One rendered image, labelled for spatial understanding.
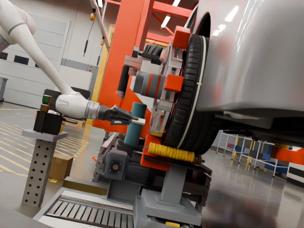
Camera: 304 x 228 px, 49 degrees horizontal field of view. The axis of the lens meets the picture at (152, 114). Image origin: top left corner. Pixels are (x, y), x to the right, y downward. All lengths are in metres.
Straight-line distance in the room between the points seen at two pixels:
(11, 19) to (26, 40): 0.12
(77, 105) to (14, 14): 0.53
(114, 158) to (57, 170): 0.88
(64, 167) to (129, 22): 1.30
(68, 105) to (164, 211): 0.72
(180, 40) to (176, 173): 0.73
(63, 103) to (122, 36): 0.88
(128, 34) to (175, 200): 1.17
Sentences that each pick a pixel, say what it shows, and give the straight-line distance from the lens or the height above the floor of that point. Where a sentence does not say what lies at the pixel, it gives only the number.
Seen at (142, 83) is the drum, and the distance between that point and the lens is 1.83.
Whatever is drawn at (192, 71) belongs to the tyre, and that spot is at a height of 0.93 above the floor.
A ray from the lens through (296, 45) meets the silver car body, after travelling 1.03.
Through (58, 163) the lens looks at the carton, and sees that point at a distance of 2.89.
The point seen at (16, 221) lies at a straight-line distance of 0.92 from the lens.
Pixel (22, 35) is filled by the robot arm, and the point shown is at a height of 0.92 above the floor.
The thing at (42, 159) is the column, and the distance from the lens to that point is 2.10.
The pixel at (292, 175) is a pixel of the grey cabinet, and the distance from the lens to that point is 7.87.
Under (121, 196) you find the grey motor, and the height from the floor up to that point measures 0.10.
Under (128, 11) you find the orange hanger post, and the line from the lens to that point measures 2.43.
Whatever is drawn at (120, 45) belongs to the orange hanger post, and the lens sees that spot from 2.37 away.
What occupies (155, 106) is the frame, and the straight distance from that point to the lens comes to 2.12.
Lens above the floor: 0.66
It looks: 1 degrees up
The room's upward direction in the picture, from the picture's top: 13 degrees clockwise
